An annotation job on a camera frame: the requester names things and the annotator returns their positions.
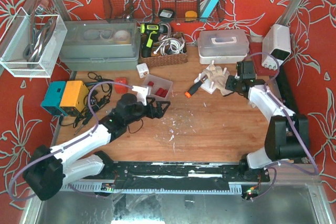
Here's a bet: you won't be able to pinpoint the orange black handle screwdriver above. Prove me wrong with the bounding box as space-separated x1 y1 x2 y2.
185 75 208 98

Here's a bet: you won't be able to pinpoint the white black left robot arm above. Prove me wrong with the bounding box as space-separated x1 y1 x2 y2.
23 93 171 201

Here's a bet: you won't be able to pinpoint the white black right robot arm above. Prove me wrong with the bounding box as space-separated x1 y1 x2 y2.
225 61 314 169

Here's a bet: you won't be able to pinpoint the red spring right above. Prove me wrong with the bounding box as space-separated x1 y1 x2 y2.
155 88 168 98

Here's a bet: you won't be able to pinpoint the clear plastic spring tray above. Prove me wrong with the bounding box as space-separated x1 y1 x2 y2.
140 74 173 101

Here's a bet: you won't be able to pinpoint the red cube box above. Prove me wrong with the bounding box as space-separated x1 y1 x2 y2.
114 77 128 94

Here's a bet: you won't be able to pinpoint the white clear lidded case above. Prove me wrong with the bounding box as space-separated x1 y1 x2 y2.
197 29 249 65

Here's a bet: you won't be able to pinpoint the white power adapter cube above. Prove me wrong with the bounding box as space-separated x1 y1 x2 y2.
136 63 149 79

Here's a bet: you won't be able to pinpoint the brown wicker basket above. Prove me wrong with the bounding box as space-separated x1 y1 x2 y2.
140 32 188 68

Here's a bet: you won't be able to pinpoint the white bench power supply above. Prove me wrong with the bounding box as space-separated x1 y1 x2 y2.
261 24 291 70

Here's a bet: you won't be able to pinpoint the grey plastic storage box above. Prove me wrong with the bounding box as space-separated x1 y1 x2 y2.
59 20 140 71

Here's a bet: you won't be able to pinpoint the orange soldering station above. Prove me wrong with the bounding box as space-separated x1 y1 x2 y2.
60 80 89 117

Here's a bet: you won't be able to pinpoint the yellow tape measure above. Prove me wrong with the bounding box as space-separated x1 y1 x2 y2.
185 10 198 22

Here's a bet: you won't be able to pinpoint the teal box device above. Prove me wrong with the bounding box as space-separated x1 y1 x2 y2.
40 81 67 116

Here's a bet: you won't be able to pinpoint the white peg base plate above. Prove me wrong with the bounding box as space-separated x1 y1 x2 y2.
194 60 219 94

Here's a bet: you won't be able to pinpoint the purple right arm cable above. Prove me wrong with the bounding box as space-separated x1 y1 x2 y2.
249 51 320 176

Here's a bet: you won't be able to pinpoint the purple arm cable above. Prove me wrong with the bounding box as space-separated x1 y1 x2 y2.
7 81 134 202
249 51 320 176

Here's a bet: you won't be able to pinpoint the black tangled cables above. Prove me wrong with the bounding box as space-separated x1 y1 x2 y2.
58 71 116 135

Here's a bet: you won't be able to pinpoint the white coiled cable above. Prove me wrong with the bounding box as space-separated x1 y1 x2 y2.
153 37 186 56

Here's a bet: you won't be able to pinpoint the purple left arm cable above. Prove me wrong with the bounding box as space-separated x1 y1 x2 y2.
7 81 134 202

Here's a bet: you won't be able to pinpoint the green black cordless drill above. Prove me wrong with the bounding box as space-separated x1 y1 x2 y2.
140 23 171 58

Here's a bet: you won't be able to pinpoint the grey slotted cable duct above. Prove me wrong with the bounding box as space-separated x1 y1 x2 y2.
60 181 243 196

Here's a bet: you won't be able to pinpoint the black wire wall basket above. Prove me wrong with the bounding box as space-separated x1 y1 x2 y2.
103 0 225 23

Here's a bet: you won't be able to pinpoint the grey coiled hose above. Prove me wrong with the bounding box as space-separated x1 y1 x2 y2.
23 11 57 68

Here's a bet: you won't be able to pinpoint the clear acrylic wall box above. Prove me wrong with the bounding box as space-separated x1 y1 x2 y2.
1 8 67 78

